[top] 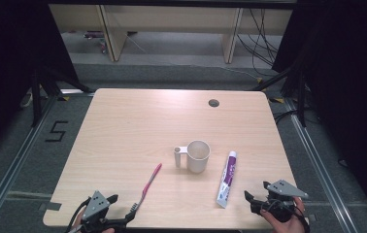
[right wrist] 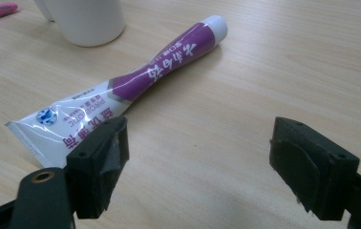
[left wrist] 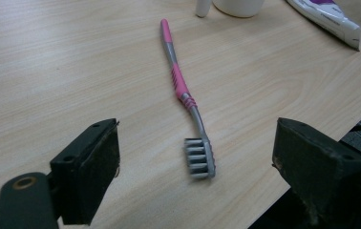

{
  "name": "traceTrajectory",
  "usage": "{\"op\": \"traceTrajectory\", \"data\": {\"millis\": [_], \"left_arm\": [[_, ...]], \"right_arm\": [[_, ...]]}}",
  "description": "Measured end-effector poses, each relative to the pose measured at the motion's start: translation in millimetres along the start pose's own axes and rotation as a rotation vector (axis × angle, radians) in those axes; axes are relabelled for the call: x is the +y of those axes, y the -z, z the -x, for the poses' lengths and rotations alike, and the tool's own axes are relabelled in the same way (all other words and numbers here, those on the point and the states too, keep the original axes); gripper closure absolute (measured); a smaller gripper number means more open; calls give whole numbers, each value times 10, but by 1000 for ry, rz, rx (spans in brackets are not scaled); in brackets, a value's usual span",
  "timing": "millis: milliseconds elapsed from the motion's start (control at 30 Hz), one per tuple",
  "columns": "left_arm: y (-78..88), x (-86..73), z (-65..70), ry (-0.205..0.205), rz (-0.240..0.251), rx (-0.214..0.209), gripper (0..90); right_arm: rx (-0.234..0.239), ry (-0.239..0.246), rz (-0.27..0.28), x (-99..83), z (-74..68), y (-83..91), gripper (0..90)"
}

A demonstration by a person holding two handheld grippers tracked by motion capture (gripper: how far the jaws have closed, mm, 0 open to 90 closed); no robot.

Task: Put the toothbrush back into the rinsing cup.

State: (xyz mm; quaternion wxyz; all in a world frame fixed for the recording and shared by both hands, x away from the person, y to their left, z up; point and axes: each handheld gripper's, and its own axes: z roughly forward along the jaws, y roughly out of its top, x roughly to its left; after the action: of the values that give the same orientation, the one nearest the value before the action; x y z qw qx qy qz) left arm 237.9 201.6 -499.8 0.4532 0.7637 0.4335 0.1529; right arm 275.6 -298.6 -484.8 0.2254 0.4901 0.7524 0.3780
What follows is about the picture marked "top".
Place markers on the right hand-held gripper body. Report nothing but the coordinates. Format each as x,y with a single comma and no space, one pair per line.
282,189

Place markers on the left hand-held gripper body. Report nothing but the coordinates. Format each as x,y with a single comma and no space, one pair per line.
95,205

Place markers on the white and purple toothpaste tube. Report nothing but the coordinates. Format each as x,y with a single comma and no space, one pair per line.
227,178

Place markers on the pink toothbrush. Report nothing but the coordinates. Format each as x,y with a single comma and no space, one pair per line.
149,184

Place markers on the person's left hand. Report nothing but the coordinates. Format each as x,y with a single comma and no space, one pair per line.
79,223

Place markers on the person's right hand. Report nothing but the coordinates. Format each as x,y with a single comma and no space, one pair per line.
288,226

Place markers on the black tape piece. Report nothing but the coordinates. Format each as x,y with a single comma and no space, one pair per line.
50,206

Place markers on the black metal stand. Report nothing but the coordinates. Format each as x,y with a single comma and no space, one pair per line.
301,97
36,97

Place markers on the black curtain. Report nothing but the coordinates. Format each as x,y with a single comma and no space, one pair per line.
346,64
13,48

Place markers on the small colourful floor clutter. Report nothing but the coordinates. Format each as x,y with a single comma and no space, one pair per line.
99,40

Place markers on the beige wooden desk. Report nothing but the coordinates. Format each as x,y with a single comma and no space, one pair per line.
172,19

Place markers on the aluminium floor rail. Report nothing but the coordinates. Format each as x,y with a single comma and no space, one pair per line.
320,168
16,161

